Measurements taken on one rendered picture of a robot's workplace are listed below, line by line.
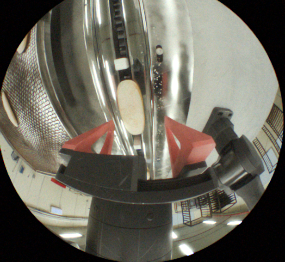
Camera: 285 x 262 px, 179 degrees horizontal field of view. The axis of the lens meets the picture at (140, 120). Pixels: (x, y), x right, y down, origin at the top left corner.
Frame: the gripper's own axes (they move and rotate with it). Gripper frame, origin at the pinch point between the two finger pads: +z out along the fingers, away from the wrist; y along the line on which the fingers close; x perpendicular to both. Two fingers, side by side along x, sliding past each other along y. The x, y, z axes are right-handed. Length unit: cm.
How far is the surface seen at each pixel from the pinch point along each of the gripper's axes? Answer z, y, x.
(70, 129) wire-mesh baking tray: -1.5, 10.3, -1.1
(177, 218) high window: -132, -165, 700
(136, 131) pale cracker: 2.3, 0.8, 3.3
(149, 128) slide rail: 3.2, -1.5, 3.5
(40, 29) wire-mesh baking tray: -1.7, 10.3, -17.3
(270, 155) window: -33, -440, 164
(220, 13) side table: 6.6, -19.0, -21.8
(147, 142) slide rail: 3.3, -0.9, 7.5
